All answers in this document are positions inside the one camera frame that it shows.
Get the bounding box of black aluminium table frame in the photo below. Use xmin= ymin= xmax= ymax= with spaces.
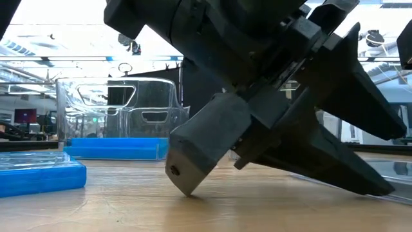
xmin=0 ymin=140 xmax=412 ymax=154

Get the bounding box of silver horizontal rail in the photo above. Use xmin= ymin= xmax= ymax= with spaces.
xmin=0 ymin=55 xmax=400 ymax=63

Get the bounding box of black backdrop panel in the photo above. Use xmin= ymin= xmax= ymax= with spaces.
xmin=108 ymin=59 xmax=226 ymax=149

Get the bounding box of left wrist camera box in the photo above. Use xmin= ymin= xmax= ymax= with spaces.
xmin=165 ymin=92 xmax=252 ymax=197

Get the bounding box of clear jewel case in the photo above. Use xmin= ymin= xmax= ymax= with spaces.
xmin=291 ymin=159 xmax=412 ymax=206

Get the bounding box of dark red monitor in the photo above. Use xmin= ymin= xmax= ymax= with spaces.
xmin=14 ymin=108 xmax=38 ymax=124

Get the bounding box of black ceiling device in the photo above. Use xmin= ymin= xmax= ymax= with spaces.
xmin=366 ymin=29 xmax=386 ymax=48
xmin=117 ymin=32 xmax=142 ymax=56

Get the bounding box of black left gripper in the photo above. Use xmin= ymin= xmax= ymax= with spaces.
xmin=173 ymin=0 xmax=360 ymax=97

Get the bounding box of round metal hook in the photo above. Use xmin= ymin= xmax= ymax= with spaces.
xmin=117 ymin=63 xmax=133 ymax=78

